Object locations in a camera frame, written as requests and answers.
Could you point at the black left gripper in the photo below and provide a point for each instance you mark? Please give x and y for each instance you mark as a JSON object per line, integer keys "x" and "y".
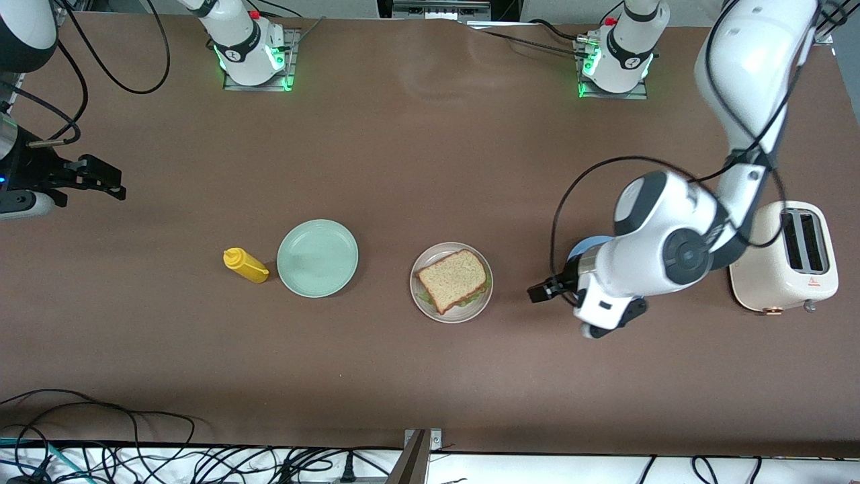
{"x": 569, "y": 277}

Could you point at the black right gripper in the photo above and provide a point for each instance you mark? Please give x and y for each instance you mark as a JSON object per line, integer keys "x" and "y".
{"x": 35, "y": 169}

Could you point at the green lettuce leaf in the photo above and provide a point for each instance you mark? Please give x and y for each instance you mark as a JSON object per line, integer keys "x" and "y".
{"x": 470, "y": 299}

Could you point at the brown bread slice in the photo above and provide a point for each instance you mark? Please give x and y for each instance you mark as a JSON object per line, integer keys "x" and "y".
{"x": 453, "y": 279}

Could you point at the yellow squeeze bottle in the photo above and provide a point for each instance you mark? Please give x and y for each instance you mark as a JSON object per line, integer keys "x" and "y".
{"x": 247, "y": 265}

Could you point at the blue plate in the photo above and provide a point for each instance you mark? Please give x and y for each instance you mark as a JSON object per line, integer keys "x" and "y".
{"x": 584, "y": 247}

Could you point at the beige plate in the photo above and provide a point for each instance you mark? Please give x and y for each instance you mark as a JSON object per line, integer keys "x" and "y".
{"x": 463, "y": 312}

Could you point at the mint green plate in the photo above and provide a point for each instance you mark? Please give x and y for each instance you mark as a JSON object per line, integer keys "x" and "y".
{"x": 317, "y": 259}

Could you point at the white toaster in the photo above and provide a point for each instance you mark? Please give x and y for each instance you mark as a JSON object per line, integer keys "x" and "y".
{"x": 786, "y": 269}

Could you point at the black power plug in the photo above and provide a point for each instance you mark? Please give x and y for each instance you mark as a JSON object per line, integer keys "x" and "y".
{"x": 347, "y": 474}

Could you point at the silver metal bar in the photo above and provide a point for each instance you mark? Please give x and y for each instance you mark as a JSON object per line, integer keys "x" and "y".
{"x": 437, "y": 10}

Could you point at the small aluminium bracket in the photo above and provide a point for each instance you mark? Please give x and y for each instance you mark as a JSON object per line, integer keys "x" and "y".
{"x": 57, "y": 17}

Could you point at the aluminium post with bracket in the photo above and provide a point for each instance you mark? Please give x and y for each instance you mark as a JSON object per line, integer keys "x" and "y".
{"x": 413, "y": 464}

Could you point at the black equipment frame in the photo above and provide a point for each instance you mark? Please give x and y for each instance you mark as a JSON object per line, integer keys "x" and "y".
{"x": 504, "y": 8}

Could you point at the aluminium profile rail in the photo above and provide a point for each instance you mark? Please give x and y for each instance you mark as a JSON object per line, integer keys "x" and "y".
{"x": 825, "y": 35}

